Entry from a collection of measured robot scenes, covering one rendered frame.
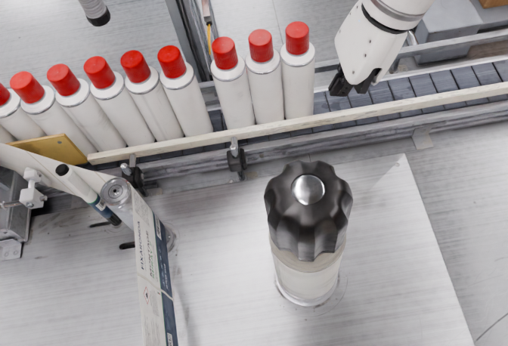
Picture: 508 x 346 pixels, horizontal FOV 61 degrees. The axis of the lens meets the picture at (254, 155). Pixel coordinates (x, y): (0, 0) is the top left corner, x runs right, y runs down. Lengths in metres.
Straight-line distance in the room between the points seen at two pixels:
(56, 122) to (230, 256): 0.33
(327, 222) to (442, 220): 0.42
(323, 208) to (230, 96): 0.33
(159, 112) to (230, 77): 0.13
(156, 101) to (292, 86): 0.21
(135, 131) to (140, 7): 0.45
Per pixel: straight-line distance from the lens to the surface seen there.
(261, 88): 0.66
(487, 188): 0.82
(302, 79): 0.66
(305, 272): 0.47
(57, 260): 0.77
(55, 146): 0.76
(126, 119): 0.71
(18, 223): 0.78
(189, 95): 0.66
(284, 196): 0.38
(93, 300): 0.72
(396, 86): 0.83
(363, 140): 0.80
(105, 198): 0.55
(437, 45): 0.79
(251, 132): 0.72
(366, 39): 0.63
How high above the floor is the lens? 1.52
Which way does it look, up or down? 60 degrees down
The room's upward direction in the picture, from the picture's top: 12 degrees counter-clockwise
